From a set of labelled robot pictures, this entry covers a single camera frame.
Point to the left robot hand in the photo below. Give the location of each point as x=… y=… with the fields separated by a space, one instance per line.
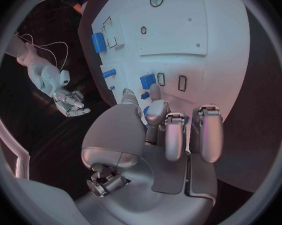
x=136 y=196

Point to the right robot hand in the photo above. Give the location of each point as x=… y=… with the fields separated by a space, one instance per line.
x=69 y=101

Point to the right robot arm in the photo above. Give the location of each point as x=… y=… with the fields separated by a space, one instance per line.
x=45 y=75

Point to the white task board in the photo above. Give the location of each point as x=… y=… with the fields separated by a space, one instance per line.
x=178 y=63

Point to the large blue cylinder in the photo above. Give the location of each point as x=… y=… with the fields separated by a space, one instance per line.
x=98 y=42

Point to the small blue peg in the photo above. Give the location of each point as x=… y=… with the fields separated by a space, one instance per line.
x=144 y=95

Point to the blue block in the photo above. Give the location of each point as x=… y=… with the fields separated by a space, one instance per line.
x=147 y=81

